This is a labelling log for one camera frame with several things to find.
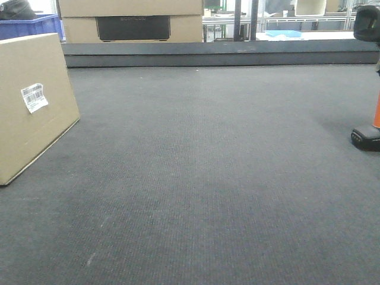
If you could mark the brown cardboard package box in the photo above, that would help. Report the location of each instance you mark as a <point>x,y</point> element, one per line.
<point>26,136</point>

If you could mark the orange black barcode scanner gun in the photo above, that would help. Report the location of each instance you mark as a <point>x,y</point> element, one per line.
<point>366,28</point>

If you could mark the lower carton with black print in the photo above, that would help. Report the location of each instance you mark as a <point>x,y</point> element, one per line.
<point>183,29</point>

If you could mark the light blue plastic tray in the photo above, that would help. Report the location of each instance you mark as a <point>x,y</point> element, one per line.
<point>284,33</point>

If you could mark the white barcode label sticker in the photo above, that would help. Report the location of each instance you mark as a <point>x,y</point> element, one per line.
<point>33,97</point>

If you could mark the beige bin on shelf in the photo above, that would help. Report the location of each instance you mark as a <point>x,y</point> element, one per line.
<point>309,8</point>

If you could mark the blue plastic crate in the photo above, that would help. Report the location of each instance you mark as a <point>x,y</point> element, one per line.
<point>44,23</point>

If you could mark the black cap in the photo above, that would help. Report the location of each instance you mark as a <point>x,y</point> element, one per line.
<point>17,10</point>

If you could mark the left black vertical post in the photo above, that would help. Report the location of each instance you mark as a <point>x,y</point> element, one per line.
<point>237,15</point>

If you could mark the black vertical post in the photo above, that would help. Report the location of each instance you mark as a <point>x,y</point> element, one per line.
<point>237,15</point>
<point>254,19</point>

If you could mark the right black vertical post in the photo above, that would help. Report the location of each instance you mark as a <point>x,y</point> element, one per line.
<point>254,19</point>

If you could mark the grey raised table edge rail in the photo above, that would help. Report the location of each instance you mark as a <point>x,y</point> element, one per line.
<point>219,54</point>

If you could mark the metal workbench shelf frame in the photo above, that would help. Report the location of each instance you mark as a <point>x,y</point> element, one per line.
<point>262,22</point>

